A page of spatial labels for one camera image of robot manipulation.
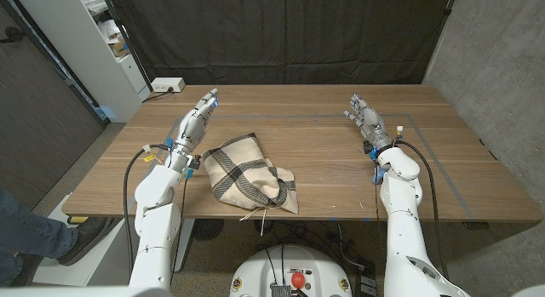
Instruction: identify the black round floor fan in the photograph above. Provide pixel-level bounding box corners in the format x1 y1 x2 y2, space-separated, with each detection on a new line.
191 219 225 242

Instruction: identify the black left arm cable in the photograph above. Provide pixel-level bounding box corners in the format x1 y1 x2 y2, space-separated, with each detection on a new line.
123 143 172 277

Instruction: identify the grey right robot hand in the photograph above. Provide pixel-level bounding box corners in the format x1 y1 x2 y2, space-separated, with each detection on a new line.
343 93 393 151

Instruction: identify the black shoe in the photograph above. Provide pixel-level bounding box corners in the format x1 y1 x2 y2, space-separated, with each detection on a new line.
57 216 111 266

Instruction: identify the white shelf cabinet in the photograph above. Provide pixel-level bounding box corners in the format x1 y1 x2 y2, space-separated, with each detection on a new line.
12 0 152 123

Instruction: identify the white floor panel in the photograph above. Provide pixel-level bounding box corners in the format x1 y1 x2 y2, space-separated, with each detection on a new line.
32 192 134 288

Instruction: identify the cardboard box on shelf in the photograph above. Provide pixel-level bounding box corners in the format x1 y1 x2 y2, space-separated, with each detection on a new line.
108 37 131 58

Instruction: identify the black backdrop stand pole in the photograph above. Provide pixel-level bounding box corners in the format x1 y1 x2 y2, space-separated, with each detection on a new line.
100 0 154 92

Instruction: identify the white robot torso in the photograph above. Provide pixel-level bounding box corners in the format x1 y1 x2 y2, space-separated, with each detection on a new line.
229 244 353 297

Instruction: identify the black door handle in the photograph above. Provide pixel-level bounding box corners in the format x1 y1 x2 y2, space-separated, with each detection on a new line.
0 26 26 45

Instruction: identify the white power strip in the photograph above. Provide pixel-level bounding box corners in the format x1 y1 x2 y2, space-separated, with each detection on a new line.
151 77 186 94

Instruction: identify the person leg in blue jeans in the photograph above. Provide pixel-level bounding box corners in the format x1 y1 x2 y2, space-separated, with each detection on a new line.
0 186 80 288

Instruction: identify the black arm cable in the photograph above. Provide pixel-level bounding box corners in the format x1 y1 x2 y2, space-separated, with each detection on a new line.
123 143 172 277
393 139 449 277

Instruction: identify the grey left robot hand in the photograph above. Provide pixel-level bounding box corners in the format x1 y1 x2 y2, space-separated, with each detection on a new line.
172 88 221 156

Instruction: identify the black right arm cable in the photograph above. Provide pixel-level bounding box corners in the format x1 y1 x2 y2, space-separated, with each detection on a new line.
393 139 449 277

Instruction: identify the cream plaid scarf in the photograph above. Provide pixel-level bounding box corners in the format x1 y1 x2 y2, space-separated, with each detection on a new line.
201 132 300 237

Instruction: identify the white table leg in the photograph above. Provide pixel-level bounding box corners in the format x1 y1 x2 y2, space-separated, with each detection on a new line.
172 218 196 273

